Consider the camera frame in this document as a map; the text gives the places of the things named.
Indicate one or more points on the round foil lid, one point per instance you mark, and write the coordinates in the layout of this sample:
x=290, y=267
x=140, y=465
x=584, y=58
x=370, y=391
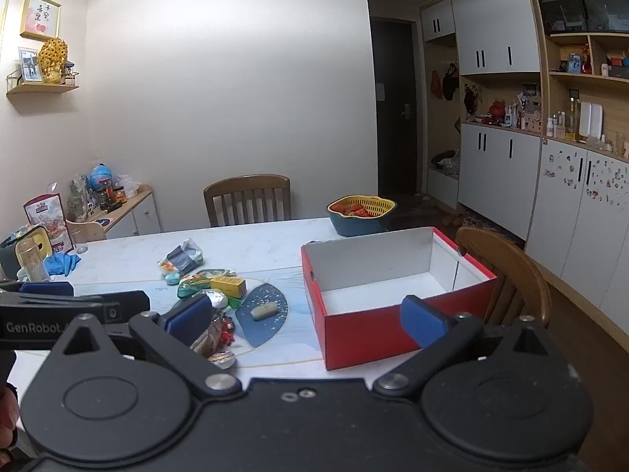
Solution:
x=223, y=360

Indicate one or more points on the orange hanging bag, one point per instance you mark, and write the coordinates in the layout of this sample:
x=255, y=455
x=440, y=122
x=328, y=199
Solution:
x=436, y=84

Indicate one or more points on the small photo frame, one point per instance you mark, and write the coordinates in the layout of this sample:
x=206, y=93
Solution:
x=28, y=65

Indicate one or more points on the silver foil wrapped item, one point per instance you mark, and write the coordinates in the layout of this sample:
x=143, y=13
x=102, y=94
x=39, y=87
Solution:
x=217, y=300

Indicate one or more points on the tall yellow bottle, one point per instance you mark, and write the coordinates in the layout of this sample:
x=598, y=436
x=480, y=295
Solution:
x=572, y=120

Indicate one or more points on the gold framed picture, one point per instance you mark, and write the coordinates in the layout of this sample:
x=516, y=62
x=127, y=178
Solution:
x=40, y=15

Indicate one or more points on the silver snack packet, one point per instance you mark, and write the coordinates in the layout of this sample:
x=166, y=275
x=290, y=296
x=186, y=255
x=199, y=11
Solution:
x=179, y=258

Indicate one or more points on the yellow carton box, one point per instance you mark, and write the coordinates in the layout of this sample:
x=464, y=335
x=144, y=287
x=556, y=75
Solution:
x=228, y=286

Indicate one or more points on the red cardboard box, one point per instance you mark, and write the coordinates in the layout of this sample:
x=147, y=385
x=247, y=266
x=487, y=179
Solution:
x=363, y=327

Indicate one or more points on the white rectangular box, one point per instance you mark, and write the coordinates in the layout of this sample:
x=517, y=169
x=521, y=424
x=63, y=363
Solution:
x=591, y=121

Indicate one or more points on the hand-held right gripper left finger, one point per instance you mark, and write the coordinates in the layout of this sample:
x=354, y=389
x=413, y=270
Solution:
x=189, y=317

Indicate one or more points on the clear plastic tumbler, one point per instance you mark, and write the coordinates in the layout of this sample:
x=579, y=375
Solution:
x=32, y=260

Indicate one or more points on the dark container yellow lid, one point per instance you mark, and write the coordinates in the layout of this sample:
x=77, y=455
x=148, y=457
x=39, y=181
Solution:
x=9, y=255

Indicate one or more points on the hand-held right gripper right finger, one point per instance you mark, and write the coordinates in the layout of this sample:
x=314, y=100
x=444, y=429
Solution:
x=421, y=319

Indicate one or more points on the heap of red fruits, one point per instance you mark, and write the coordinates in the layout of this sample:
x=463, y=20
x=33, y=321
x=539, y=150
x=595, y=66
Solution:
x=357, y=210

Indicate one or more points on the small glass cup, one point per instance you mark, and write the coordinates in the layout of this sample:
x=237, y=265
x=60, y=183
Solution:
x=81, y=248

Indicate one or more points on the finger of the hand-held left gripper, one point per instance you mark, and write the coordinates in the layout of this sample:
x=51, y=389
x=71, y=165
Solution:
x=46, y=288
x=128, y=305

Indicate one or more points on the red brown snack packet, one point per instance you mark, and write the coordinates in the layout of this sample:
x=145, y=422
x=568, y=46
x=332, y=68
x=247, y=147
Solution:
x=216, y=337

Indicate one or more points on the low white side cabinet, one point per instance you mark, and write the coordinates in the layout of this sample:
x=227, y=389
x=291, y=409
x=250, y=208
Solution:
x=140, y=216

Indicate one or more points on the blue rubber glove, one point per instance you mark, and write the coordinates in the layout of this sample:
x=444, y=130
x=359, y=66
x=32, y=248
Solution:
x=61, y=263

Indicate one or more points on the red snack bag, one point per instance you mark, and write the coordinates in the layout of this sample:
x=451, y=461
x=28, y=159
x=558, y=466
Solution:
x=49, y=219

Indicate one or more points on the dark entrance door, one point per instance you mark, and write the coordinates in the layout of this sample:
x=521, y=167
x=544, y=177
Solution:
x=395, y=108

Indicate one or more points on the light blue small lump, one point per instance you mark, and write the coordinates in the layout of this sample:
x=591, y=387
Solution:
x=172, y=279

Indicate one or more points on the person's left hand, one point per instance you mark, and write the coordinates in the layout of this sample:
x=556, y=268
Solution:
x=6, y=418

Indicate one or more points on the yellow colander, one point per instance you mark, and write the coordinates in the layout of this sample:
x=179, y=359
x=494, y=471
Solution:
x=363, y=205

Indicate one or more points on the black hanging bag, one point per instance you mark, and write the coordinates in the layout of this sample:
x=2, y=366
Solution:
x=450, y=83

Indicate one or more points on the white green cloth pouch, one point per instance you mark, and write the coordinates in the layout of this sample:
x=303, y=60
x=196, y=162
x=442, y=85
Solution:
x=191, y=286

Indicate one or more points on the blue basin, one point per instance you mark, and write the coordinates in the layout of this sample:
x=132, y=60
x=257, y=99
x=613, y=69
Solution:
x=361, y=226

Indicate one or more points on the wooden wall shelf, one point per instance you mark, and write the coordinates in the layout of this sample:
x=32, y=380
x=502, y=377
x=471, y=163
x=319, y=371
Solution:
x=44, y=89

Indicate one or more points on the dark blue placemat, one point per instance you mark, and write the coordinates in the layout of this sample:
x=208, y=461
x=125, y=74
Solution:
x=268, y=332

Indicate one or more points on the golden ornament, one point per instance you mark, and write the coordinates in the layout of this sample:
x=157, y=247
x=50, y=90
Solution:
x=52, y=61

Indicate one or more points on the white wooden wall cabinet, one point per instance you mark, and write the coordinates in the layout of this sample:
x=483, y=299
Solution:
x=496, y=39

